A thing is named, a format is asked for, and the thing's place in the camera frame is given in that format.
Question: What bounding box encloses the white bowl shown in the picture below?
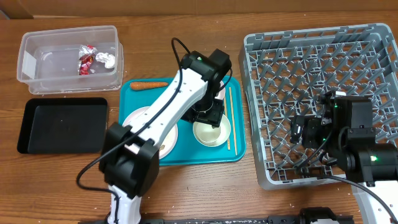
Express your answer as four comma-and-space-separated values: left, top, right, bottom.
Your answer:
193, 115, 226, 147

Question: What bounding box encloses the wooden chopstick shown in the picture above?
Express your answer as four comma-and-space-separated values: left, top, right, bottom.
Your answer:
223, 98, 231, 150
229, 87, 238, 156

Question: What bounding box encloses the white tissue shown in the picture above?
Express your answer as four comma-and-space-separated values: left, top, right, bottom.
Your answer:
95, 52, 116, 69

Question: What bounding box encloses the red snack wrapper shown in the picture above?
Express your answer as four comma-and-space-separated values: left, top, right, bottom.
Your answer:
78, 45, 97, 75

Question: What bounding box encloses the pink bowl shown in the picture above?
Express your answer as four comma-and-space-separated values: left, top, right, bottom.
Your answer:
215, 81, 226, 100

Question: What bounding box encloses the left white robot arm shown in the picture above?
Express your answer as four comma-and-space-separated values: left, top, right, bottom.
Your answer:
76, 49, 233, 223

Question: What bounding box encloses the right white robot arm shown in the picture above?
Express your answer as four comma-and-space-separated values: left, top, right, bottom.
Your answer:
290, 91, 397, 223

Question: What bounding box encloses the grey dishwasher rack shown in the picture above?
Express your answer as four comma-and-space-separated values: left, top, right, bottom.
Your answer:
239, 23, 397, 190

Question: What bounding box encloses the white round plate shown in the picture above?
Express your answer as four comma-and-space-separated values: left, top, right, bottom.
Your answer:
122, 106, 178, 159

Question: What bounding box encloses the teal serving tray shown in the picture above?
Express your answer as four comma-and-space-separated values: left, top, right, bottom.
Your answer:
119, 78, 246, 166

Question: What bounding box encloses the orange carrot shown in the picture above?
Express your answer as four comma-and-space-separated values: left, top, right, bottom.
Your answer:
130, 82, 169, 91

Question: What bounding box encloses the black plastic tray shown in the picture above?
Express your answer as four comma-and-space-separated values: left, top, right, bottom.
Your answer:
17, 97, 108, 154

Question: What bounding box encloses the clear plastic bin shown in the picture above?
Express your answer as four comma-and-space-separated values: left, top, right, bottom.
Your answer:
17, 26, 124, 95

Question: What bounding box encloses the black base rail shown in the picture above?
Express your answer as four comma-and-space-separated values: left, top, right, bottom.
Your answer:
77, 207, 355, 224

